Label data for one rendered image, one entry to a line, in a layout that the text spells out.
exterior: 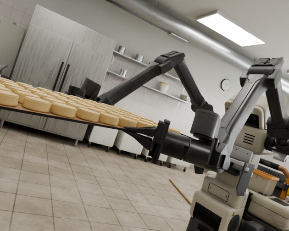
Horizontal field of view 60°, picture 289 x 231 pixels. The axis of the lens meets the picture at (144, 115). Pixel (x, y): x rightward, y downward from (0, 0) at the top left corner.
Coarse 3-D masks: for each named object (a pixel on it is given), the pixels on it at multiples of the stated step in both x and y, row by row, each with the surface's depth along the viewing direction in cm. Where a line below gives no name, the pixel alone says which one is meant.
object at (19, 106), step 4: (20, 104) 49; (16, 108) 44; (20, 108) 45; (24, 108) 46; (40, 112) 47; (48, 112) 50; (60, 116) 49; (76, 116) 56; (80, 120) 52; (84, 120) 54; (104, 124) 57; (124, 128) 60
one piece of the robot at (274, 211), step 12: (276, 168) 157; (288, 180) 151; (252, 192) 145; (288, 192) 148; (252, 204) 143; (264, 204) 138; (276, 204) 135; (288, 204) 145; (252, 216) 142; (264, 216) 137; (276, 216) 133; (288, 216) 130; (192, 228) 166; (276, 228) 133; (288, 228) 133
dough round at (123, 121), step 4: (120, 116) 64; (120, 120) 62; (124, 120) 61; (128, 120) 62; (132, 120) 64; (120, 124) 62; (124, 124) 61; (128, 124) 62; (132, 124) 62; (136, 124) 63
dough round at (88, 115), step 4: (80, 108) 56; (80, 112) 54; (84, 112) 54; (88, 112) 54; (92, 112) 55; (96, 112) 57; (80, 116) 54; (84, 116) 54; (88, 116) 54; (92, 116) 54; (96, 116) 55; (88, 120) 54; (92, 120) 54; (96, 120) 55
